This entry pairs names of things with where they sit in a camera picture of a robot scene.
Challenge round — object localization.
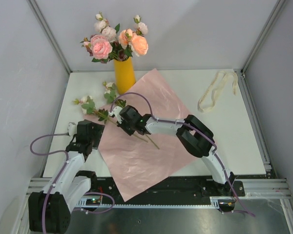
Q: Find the pink artificial flower bunch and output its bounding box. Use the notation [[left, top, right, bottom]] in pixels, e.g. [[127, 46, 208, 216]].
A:
[[72, 81, 161, 151]]

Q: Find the purple pink wrapping paper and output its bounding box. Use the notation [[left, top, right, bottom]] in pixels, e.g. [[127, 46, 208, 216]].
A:
[[99, 69, 195, 201]]

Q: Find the peach rose stem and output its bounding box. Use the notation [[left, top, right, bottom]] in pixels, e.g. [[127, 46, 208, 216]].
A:
[[118, 29, 148, 57]]

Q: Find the large pink rose stem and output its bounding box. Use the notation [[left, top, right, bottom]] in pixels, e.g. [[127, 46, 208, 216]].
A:
[[80, 34, 113, 64]]

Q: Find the pale pink rose stem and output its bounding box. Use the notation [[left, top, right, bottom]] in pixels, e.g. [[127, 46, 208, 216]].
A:
[[133, 15, 148, 37]]

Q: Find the cream ribbon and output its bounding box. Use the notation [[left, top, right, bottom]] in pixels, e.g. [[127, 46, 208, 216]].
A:
[[197, 70, 238, 113]]

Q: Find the light pink rose stem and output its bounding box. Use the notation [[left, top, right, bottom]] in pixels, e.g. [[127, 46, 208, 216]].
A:
[[94, 12, 120, 42]]

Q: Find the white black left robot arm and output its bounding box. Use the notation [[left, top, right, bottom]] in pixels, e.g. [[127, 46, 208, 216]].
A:
[[28, 120, 105, 234]]

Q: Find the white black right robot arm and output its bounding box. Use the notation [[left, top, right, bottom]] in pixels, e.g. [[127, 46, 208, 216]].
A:
[[109, 105, 234, 195]]

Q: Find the yellow cylindrical vase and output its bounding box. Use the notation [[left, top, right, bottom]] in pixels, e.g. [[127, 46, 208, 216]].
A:
[[114, 57, 136, 94]]

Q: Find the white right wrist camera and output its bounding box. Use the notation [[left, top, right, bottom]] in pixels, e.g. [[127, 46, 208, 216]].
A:
[[109, 106, 122, 124]]

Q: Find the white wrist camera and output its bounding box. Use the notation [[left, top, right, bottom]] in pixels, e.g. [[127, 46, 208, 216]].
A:
[[109, 106, 122, 124], [67, 122, 77, 137]]

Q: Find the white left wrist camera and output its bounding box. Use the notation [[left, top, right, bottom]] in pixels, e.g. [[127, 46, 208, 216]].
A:
[[67, 122, 77, 137]]

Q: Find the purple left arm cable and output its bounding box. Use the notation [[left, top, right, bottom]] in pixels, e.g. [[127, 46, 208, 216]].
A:
[[29, 133, 115, 234]]

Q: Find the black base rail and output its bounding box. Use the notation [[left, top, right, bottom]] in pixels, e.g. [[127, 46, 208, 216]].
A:
[[91, 176, 234, 206]]

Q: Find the white slotted cable duct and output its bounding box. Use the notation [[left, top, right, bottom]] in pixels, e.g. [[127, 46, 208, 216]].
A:
[[74, 196, 237, 209]]

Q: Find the aluminium frame post left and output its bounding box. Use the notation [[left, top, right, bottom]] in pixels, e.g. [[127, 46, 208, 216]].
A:
[[26, 0, 72, 74]]

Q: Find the aluminium frame post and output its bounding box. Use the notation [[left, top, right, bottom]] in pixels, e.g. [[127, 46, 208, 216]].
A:
[[240, 0, 288, 77], [26, 0, 72, 74]]

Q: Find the aluminium frame post right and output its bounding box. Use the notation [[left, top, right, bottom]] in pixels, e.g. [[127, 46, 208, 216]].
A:
[[240, 0, 288, 77]]

